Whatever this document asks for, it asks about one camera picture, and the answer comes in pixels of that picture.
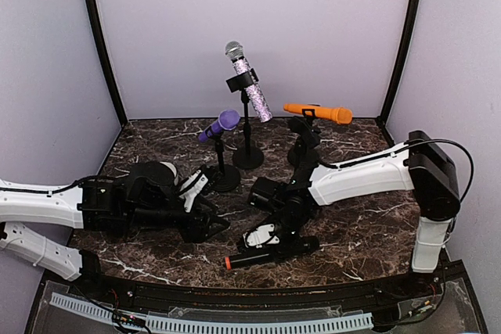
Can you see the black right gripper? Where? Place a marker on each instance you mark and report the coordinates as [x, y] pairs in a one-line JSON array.
[[282, 246]]

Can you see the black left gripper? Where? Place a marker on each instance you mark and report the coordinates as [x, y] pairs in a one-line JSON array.
[[196, 225]]

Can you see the black microphone orange cap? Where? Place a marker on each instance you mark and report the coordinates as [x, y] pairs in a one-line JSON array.
[[263, 255]]

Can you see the black stand ring clip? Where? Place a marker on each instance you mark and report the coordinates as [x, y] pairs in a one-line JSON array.
[[228, 176]]

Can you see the tall stand large clip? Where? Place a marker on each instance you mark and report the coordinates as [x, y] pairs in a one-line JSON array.
[[246, 156]]

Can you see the small black stand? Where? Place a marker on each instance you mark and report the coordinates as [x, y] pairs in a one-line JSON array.
[[306, 141], [302, 175]]

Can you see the purple toy microphone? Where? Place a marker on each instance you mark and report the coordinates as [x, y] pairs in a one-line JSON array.
[[227, 121]]

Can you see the orange toy microphone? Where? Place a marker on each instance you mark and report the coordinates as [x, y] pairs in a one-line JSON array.
[[338, 115]]

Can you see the glitter microphone silver head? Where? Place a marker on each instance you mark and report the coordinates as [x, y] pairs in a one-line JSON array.
[[234, 52]]

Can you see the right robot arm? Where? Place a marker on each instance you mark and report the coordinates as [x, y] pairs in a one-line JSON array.
[[417, 165]]

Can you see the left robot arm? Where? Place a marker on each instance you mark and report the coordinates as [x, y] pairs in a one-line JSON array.
[[150, 195]]

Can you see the white bowl black rim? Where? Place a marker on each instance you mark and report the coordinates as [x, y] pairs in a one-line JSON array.
[[173, 169]]

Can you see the white cable duct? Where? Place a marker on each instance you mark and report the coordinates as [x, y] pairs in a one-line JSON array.
[[209, 322]]

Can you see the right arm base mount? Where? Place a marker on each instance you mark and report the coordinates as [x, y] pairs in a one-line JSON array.
[[430, 284]]

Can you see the black table front rail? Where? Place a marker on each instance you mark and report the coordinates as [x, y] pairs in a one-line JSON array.
[[373, 295]]

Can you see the left black corner post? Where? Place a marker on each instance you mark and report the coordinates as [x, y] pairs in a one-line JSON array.
[[104, 60]]

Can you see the black corner post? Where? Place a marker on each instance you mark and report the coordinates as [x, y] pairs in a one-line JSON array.
[[104, 60], [400, 60]]

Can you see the right black corner post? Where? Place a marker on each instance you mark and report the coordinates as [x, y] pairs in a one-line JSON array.
[[400, 60]]

